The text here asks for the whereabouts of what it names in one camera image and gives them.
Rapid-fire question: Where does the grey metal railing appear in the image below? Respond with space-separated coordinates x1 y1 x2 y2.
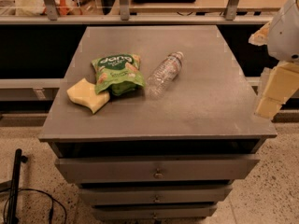
0 0 278 24

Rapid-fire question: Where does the black stand pole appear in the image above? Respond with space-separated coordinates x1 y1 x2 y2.
6 148 28 224

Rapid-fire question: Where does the green snack bag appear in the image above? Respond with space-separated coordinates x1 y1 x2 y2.
92 53 145 96

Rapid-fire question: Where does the black floor cable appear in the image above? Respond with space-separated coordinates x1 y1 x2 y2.
2 188 68 224

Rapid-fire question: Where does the grey drawer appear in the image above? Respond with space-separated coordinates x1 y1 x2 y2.
55 154 259 184
79 185 232 205
93 204 217 220

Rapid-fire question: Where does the bottom grey drawer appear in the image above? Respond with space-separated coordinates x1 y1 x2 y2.
93 204 217 220

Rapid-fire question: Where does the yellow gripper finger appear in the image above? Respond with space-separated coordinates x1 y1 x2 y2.
249 22 270 46
255 61 299 119

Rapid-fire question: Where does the top grey drawer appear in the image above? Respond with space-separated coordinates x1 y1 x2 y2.
55 154 259 184

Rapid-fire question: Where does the clear plastic water bottle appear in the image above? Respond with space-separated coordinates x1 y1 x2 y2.
146 51 184 99

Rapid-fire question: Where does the yellow sponge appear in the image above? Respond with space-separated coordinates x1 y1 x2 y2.
66 78 110 114

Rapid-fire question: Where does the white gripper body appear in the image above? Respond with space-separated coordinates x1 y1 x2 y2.
267 0 299 63

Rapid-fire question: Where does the middle grey drawer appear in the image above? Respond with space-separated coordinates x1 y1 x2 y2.
79 185 232 205

